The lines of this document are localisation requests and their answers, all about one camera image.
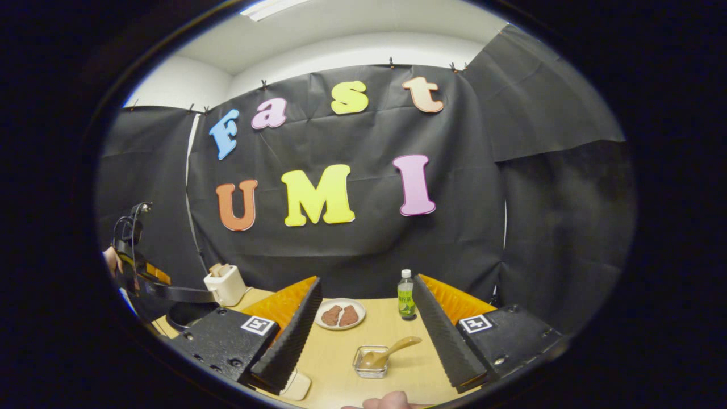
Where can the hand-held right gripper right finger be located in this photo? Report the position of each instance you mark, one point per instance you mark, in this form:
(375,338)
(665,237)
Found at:
(443,335)

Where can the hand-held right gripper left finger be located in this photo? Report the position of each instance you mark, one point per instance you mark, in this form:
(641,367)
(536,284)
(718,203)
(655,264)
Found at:
(292,341)

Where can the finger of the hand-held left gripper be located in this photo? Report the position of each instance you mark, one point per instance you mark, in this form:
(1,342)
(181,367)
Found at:
(158,274)

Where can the wooden spoon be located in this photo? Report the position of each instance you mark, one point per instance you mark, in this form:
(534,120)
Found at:
(397,346)

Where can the white chopstick holder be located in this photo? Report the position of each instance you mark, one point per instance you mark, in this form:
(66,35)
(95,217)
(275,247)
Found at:
(227,289)

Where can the small glass rice container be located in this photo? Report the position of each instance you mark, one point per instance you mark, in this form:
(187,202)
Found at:
(359,369)

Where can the cream rectangular tray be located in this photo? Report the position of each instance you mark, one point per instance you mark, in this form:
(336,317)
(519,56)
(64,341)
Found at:
(298,386)

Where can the brown meat piece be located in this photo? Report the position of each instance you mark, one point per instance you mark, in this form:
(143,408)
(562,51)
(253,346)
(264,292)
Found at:
(349,315)
(331,316)

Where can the green drink bottle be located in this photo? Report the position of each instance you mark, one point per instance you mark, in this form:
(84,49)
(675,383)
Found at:
(406,295)

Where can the wooden utensils bundle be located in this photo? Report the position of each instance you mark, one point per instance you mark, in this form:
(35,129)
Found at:
(218,270)

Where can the round white plate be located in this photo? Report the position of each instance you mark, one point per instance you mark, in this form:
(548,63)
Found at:
(341,301)

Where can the black backdrop cloth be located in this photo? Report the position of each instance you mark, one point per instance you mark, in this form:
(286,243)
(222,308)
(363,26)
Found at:
(454,227)

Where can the ceiling light panel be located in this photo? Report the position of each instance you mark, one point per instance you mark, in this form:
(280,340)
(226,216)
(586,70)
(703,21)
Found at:
(272,7)

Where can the row of black cloth clips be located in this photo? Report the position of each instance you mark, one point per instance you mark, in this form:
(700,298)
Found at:
(391,61)

